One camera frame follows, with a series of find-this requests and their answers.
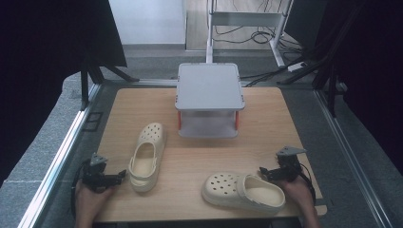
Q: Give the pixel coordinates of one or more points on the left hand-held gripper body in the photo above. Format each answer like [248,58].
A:
[95,179]

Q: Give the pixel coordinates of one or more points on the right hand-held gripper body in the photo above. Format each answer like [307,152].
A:
[290,169]

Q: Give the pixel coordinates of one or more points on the cream clog shoe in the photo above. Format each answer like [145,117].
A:
[149,158]
[234,190]

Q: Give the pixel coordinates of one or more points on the grey two-tier shoe rack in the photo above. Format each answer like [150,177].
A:
[209,87]

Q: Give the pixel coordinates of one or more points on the person's left hand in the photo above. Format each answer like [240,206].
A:
[87,201]

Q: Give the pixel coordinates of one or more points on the person's right hand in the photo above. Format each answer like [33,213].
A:
[299,191]

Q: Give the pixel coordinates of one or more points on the black floor socket plate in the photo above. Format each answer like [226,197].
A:
[92,121]

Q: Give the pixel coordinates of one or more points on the black tripod stand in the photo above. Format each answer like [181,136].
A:
[331,79]
[92,74]

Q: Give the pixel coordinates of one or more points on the white power strip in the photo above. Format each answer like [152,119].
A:
[297,66]

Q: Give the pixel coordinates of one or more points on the black curtain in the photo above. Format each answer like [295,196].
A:
[41,63]
[374,79]

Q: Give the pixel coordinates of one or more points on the aluminium rail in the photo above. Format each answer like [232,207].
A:
[351,158]
[60,158]

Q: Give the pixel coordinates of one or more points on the white metal desk frame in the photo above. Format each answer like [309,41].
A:
[247,19]

